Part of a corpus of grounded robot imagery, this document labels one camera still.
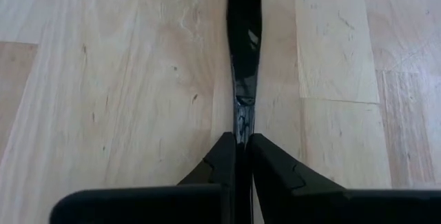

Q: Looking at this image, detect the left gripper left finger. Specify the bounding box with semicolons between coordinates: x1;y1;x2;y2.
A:
50;131;237;224

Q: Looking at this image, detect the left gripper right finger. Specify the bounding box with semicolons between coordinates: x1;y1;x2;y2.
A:
246;132;441;224

